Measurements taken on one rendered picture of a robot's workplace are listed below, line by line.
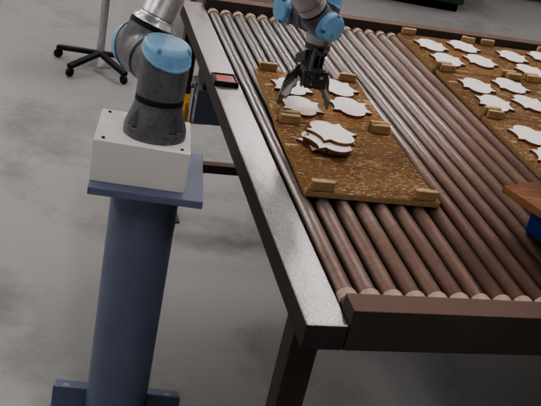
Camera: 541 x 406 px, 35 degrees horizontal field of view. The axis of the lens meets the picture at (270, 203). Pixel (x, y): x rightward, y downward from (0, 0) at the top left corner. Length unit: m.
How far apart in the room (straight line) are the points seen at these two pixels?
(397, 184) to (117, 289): 0.76
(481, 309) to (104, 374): 1.10
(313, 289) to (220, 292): 1.59
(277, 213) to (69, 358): 1.15
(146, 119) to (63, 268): 1.37
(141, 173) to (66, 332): 1.07
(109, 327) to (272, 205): 0.60
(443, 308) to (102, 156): 0.85
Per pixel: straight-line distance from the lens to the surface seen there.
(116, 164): 2.00
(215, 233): 3.62
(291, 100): 2.51
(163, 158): 1.99
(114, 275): 2.19
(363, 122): 2.50
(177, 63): 1.96
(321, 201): 2.01
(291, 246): 1.81
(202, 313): 3.12
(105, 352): 2.34
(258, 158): 2.17
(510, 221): 2.21
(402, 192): 2.12
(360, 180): 2.13
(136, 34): 2.09
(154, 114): 1.99
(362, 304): 1.62
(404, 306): 1.65
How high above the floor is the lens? 1.81
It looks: 27 degrees down
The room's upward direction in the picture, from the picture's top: 13 degrees clockwise
